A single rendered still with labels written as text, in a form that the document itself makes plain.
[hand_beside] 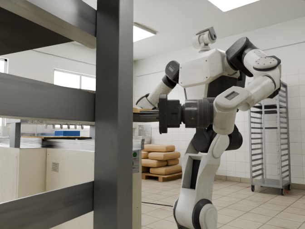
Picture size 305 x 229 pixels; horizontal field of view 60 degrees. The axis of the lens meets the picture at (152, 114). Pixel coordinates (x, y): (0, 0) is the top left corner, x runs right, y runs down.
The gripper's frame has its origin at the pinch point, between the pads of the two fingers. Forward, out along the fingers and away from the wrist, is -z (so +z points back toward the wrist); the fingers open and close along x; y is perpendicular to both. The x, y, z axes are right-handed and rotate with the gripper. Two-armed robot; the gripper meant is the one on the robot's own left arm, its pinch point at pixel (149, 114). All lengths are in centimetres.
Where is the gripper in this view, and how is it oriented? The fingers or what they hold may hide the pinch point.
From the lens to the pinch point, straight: 82.8
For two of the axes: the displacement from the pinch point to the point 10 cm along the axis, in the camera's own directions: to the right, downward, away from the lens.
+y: -1.1, -0.8, -9.9
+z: 9.9, -0.1, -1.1
